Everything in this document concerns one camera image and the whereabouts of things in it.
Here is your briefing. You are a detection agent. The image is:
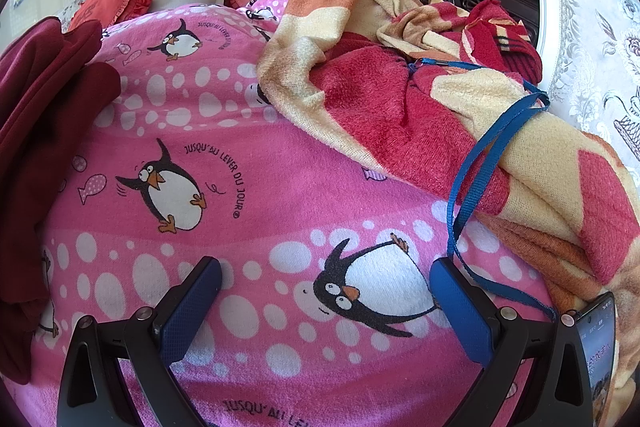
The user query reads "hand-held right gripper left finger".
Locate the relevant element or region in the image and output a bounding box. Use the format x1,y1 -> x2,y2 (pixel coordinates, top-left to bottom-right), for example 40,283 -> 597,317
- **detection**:
56,256 -> 223,427

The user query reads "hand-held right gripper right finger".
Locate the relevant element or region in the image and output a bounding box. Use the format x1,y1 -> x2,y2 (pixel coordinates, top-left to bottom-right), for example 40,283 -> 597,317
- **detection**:
429,257 -> 593,427

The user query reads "maroon garment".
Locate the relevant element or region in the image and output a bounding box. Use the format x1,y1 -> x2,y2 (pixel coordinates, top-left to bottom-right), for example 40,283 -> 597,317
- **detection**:
0,17 -> 122,385

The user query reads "pink penguin print blanket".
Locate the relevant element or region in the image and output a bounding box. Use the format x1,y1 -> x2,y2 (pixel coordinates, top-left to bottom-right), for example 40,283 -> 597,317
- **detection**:
30,0 -> 561,427

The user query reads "smartphone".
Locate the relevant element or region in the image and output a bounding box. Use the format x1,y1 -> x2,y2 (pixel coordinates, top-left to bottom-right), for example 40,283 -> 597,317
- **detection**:
575,292 -> 618,427

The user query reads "red and cream blanket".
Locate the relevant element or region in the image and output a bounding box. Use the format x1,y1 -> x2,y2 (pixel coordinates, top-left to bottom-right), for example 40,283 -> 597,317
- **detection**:
257,0 -> 640,427

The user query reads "red striped knit garment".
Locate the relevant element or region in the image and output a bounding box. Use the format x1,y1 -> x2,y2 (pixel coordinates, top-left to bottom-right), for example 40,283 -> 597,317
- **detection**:
465,0 -> 543,80

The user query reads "embroidered lace chair cover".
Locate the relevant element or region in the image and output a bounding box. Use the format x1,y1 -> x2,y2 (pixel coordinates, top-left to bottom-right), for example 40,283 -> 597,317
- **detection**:
550,0 -> 640,188

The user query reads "blue lanyard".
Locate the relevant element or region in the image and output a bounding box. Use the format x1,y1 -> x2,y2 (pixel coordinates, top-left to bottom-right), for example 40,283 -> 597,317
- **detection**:
407,57 -> 558,323

